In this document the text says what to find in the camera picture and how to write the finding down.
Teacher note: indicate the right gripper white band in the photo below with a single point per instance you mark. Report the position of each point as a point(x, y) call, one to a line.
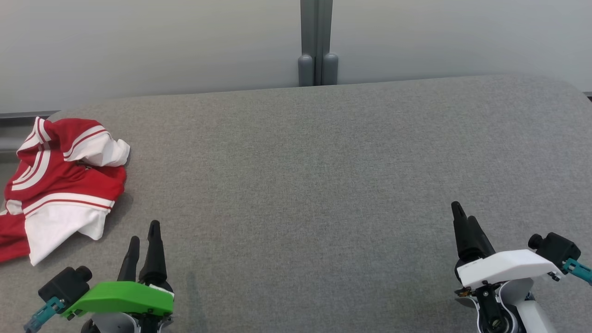
point(504, 266)

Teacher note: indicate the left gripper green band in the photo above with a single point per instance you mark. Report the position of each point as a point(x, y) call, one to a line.
point(122, 298)

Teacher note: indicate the red white basketball jersey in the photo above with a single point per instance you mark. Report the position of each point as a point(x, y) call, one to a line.
point(60, 185)

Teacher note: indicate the red shorts white trim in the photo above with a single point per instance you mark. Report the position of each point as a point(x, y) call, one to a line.
point(11, 236)

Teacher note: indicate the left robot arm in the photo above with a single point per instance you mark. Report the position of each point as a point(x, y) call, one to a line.
point(113, 323)

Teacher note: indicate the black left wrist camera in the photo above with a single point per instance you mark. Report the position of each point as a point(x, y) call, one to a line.
point(64, 286)

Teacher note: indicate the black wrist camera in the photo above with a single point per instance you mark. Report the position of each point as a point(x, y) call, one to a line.
point(557, 249)
point(64, 286)

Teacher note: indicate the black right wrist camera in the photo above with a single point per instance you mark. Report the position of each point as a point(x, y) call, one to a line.
point(557, 249)

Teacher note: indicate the grey wall baseboard rail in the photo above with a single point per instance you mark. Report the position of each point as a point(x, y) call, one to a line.
point(18, 134)

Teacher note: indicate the grey partition post with sticker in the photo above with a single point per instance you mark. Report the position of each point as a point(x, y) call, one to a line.
point(317, 41)

